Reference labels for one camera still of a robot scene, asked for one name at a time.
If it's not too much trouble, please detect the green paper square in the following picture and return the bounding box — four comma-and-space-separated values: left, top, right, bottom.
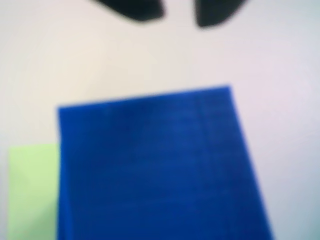
8, 143, 62, 240

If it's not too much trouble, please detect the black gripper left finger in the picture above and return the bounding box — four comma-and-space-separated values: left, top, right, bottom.
87, 0, 166, 23

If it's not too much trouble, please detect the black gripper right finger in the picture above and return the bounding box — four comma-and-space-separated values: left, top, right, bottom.
194, 0, 248, 28

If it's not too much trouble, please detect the medium blue cube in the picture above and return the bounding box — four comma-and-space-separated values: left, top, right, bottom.
56, 84, 276, 240

